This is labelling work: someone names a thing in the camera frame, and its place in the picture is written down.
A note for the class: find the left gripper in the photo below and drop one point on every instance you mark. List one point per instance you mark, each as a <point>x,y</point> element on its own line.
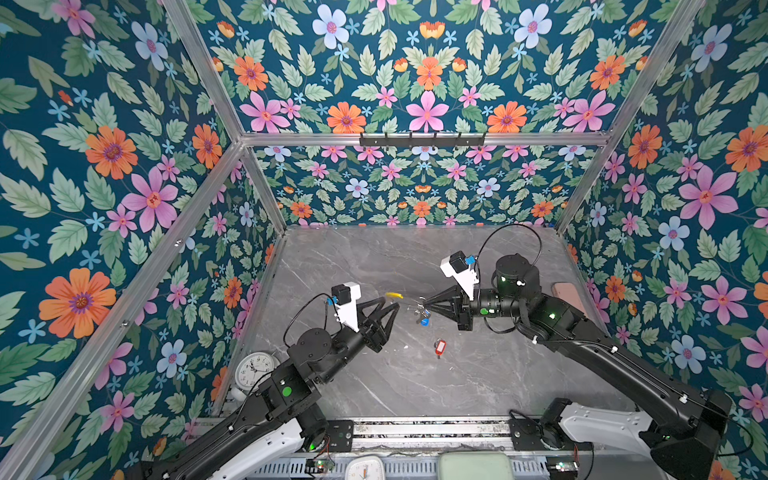
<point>380,334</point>

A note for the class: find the white clock at front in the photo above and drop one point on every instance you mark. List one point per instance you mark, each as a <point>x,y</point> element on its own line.
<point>365,468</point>

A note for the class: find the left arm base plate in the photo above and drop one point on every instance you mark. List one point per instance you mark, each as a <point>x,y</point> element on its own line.
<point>338,436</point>

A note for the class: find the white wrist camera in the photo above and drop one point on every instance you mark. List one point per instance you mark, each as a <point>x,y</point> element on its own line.
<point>344,298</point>
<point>462,269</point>

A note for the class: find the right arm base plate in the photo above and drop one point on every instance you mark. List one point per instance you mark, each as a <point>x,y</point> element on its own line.
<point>528,434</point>

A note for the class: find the aluminium front rail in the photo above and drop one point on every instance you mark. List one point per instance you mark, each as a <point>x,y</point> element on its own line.
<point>432,435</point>

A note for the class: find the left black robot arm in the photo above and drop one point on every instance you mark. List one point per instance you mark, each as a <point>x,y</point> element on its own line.
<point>281,415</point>

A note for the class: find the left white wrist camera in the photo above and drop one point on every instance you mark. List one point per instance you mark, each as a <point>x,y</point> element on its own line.
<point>344,298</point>

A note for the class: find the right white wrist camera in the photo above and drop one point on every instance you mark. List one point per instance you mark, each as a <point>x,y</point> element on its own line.
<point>462,269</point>

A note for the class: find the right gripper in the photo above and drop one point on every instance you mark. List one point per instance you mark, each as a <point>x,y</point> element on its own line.
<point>448,303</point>

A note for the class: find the black hook rail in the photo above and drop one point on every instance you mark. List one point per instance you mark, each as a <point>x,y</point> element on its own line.
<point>408,140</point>

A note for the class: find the pink eraser case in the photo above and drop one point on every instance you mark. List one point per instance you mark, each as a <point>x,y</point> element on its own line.
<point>569,293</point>

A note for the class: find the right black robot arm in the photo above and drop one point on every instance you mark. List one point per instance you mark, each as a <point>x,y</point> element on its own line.
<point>678,427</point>

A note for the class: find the red key tag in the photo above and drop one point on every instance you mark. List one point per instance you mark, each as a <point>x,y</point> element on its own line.
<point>440,348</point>

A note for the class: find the pale green box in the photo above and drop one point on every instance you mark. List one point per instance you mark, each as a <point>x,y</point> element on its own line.
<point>479,465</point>

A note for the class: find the white round alarm clock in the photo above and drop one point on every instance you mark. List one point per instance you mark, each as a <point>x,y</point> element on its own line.
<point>252,368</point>

